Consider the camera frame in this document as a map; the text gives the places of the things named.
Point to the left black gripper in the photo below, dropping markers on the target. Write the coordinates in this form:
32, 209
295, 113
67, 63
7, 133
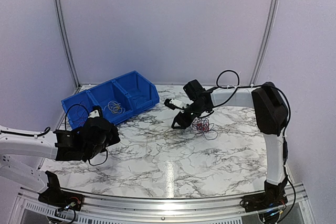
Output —
114, 138

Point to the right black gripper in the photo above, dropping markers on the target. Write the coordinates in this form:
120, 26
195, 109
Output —
183, 122

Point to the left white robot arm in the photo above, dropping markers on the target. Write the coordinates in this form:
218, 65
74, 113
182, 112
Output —
80, 144

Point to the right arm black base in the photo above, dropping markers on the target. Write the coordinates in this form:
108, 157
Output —
273, 196

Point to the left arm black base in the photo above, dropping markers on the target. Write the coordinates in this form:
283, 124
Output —
55, 196

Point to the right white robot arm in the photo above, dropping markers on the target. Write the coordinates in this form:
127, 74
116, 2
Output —
272, 116

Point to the blue three-compartment plastic bin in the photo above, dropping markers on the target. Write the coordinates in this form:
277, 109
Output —
120, 99

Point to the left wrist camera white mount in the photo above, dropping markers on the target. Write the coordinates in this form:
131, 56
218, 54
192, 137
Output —
96, 112

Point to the aluminium front rail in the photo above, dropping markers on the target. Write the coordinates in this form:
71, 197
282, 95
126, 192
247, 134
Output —
96, 208

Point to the right aluminium corner post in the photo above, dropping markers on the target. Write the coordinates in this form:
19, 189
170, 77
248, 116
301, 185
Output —
271, 17

